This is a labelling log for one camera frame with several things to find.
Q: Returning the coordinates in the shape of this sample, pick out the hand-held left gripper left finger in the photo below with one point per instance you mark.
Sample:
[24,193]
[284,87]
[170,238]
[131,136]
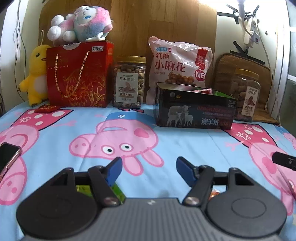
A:
[114,169]

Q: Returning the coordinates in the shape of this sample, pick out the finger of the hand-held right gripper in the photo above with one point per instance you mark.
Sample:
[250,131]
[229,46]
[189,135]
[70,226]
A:
[284,161]

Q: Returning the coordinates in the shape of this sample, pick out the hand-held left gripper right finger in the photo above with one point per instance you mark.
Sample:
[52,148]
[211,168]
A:
[185,169]

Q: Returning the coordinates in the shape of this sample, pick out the bright green snack packet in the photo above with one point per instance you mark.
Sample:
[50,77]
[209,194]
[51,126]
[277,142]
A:
[118,192]

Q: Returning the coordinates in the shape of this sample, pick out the orange red snack packet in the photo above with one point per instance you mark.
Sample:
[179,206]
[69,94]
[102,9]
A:
[214,193]

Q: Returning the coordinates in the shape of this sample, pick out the black cardboard box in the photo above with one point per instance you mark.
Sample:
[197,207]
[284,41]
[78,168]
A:
[196,111]

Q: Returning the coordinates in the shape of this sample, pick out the small pink snack packet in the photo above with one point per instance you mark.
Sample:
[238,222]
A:
[203,91]

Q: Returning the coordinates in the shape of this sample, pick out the light green leaf packet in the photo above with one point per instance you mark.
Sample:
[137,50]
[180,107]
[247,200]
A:
[219,93]

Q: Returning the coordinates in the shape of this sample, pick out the cartoon pig printed bedsheet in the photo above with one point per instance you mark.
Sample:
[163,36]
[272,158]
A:
[185,143]

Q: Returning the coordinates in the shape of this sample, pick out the pecan jar with gold lid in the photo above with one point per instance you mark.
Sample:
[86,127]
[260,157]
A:
[247,97]

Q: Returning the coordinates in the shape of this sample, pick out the cashew jar with gold lid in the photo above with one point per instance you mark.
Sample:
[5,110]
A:
[128,81]

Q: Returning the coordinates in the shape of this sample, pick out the small red packet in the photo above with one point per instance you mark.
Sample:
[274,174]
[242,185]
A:
[46,109]

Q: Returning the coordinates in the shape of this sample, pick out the red gift bag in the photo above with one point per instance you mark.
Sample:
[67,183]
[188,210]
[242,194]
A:
[92,76]

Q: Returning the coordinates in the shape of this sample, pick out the white snack bag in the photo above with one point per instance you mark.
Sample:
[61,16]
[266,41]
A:
[175,62]

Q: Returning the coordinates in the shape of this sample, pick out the smartphone with pink case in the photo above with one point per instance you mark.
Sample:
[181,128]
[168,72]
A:
[7,157]

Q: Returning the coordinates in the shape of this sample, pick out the brown woven seat cushion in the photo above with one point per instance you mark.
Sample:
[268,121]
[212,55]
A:
[224,67]

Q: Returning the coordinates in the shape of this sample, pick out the yellow duck plush toy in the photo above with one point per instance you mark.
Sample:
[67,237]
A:
[34,76]

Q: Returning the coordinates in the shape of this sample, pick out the white power strip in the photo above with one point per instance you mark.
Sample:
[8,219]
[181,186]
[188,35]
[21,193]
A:
[253,30]

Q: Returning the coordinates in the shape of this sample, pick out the pink plush monkey toy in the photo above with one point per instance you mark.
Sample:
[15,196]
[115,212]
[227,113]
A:
[87,23]

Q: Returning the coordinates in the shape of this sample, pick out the wooden board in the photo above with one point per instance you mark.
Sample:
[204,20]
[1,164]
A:
[138,20]

